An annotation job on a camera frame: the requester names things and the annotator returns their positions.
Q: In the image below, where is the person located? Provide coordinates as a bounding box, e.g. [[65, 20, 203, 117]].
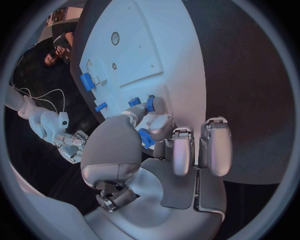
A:
[[43, 31, 75, 69]]

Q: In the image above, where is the white task board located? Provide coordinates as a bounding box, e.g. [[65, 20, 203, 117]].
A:
[[78, 0, 207, 157]]

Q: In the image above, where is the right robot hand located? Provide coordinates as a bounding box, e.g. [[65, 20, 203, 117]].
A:
[[53, 129, 90, 165]]

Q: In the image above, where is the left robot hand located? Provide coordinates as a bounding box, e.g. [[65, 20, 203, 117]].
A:
[[80, 96, 234, 240]]

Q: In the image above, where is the blue peg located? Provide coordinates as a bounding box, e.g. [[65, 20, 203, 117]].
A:
[[94, 102, 109, 113]]

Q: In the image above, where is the blue block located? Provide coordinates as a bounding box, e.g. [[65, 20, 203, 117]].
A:
[[127, 97, 142, 108], [79, 72, 97, 92]]

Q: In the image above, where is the white cable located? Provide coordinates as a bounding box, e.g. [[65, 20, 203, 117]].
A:
[[32, 97, 59, 114], [10, 84, 67, 113]]

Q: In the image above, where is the blue plug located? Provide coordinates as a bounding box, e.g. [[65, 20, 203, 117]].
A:
[[145, 94, 156, 113]]

